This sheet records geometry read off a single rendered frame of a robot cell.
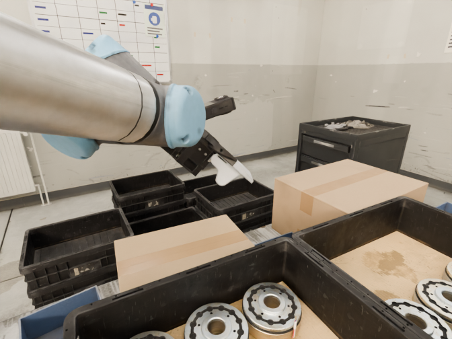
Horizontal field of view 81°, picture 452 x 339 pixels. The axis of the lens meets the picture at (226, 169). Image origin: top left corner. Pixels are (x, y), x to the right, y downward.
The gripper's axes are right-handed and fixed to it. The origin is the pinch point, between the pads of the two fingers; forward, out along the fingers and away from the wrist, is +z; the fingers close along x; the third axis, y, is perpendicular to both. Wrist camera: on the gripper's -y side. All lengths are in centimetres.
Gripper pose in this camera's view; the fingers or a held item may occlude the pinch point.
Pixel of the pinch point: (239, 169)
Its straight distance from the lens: 59.2
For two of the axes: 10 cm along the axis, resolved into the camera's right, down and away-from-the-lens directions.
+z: 6.5, 5.7, 5.0
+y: -6.5, 7.6, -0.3
